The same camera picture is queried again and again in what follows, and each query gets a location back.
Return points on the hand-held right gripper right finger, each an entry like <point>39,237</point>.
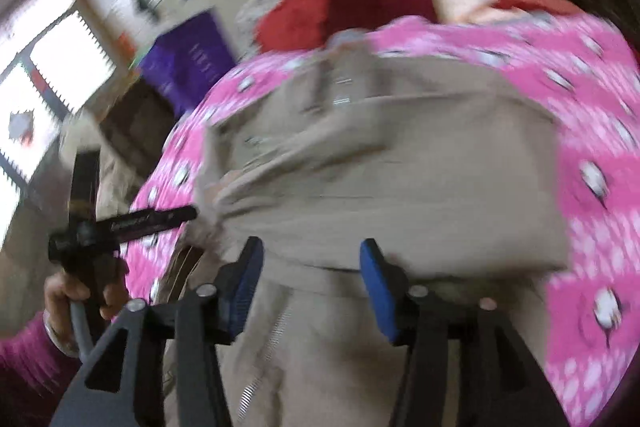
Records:
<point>381,287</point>

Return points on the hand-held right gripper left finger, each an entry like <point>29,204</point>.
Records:
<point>246,277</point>

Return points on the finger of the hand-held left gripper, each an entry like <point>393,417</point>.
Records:
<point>150,222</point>

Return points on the beige jacket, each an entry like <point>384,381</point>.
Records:
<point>400,167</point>

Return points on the person's left forearm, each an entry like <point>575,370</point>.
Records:
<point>27,372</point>

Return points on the person's left hand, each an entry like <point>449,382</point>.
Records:
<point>59,294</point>

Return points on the brown wooden cabinet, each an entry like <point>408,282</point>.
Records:
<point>137,127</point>

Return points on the purple bag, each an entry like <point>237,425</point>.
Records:
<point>192,57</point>

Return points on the window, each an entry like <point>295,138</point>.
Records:
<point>55,67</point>

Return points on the bright red pillow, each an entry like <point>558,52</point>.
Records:
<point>290,17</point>

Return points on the pink penguin print blanket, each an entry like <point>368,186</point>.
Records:
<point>590,147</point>

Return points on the dark red pillow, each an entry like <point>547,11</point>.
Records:
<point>380,2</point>

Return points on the peach cloth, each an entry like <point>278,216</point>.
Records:
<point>462,2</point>

